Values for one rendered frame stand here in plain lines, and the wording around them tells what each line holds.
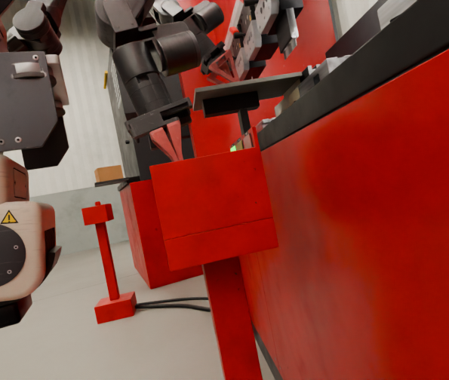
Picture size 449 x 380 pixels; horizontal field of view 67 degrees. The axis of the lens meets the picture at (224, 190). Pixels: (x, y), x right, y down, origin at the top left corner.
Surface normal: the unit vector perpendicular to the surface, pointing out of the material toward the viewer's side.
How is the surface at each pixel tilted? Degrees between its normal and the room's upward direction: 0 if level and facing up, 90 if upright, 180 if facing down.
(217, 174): 90
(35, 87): 90
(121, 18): 87
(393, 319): 90
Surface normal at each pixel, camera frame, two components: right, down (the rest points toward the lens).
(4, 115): 0.36, -0.06
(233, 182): 0.14, -0.02
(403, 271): -0.97, 0.19
